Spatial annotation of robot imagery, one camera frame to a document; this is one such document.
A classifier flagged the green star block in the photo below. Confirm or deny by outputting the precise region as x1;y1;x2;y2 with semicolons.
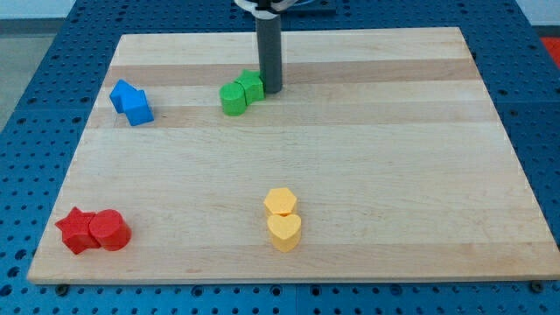
234;69;265;105

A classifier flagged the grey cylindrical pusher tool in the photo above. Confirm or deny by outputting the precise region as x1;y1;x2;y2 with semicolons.
255;15;283;95

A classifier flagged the blue cube block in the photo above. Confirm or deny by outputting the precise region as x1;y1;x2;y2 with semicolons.
122;90;154;126

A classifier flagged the red star block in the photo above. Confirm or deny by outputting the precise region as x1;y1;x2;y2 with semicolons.
55;206;101;255

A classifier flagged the yellow hexagon block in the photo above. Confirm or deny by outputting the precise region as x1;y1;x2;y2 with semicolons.
263;187;298;216

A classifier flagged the green cylinder block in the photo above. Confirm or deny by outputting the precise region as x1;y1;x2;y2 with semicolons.
219;82;247;116

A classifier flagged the red cylinder block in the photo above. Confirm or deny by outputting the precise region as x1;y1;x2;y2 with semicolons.
89;209;132;251

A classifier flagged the blue pentagon block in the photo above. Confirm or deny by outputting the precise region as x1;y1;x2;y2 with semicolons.
109;80;137;114

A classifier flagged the yellow heart block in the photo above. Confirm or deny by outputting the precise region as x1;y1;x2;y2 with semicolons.
267;214;302;252

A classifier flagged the wooden board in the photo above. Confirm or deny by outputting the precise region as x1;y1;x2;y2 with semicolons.
28;27;559;284

